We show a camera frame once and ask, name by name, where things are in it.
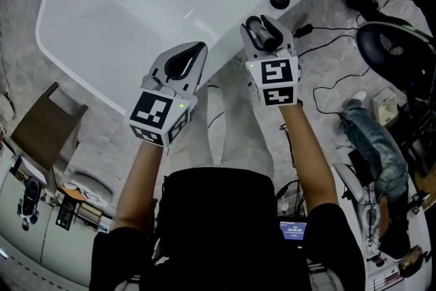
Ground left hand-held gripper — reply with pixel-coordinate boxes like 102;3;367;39
128;41;208;148

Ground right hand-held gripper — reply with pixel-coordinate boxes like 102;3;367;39
239;14;302;108

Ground black shower head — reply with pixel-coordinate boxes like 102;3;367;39
251;20;279;53

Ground person's left forearm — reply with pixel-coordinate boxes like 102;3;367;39
114;138;168;233

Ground person's right forearm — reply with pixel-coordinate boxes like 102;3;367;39
280;101;342;213

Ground white bathtub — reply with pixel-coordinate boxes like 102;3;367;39
35;0;362;117

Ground black power adapter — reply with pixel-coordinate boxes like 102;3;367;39
293;23;315;39

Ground person's light grey trousers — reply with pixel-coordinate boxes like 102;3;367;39
166;59;275;179

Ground black office chair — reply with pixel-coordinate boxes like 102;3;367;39
345;0;436;100

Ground small white box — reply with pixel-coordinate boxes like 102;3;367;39
371;87;399;127

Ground brown cardboard box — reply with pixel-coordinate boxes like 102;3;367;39
10;81;90;172

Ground person's black shirt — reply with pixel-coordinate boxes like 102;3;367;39
89;168;367;291

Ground small lit screen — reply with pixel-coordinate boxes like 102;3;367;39
278;219;309;241

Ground black floor cable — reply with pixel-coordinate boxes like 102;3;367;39
296;33;359;58
313;65;372;115

